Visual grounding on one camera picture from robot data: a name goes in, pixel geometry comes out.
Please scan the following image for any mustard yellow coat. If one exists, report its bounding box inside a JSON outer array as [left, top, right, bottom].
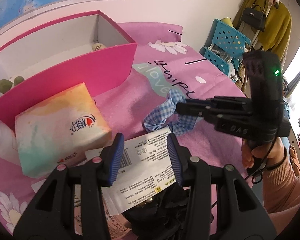
[[232, 0, 292, 60]]

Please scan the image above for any blue gingham scrunchie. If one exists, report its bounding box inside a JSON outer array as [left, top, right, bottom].
[[142, 89, 203, 137]]

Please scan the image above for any pink refill pouch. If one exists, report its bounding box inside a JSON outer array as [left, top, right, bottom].
[[74, 185, 132, 239]]

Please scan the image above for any pastel tissue pack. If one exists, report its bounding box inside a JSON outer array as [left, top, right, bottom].
[[15, 83, 112, 178]]

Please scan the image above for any pink storage box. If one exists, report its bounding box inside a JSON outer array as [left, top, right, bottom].
[[0, 11, 137, 128]]

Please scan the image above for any black handbag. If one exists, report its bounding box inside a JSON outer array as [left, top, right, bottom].
[[241, 5, 267, 31]]

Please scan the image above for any right forearm pink sleeve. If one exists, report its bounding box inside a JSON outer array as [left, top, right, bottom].
[[263, 143, 300, 233]]

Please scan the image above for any green frog plush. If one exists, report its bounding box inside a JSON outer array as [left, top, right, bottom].
[[0, 76, 25, 94]]

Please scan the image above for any white pump bottle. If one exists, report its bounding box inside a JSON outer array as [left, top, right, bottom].
[[0, 123, 20, 166]]

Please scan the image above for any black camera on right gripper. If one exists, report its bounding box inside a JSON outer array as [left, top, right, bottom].
[[243, 50, 282, 126]]

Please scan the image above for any blue plastic rack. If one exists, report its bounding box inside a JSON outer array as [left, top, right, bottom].
[[199, 19, 251, 82]]

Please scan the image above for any black cable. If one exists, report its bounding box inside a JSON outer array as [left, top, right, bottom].
[[244, 129, 283, 184]]

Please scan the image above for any person's right hand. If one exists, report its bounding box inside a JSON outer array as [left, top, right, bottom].
[[242, 138, 285, 169]]

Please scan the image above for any black cloth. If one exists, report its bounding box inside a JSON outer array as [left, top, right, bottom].
[[122, 183, 191, 239]]

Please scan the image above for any white wet wipes pack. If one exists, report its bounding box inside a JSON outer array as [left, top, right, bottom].
[[84, 126, 177, 215]]

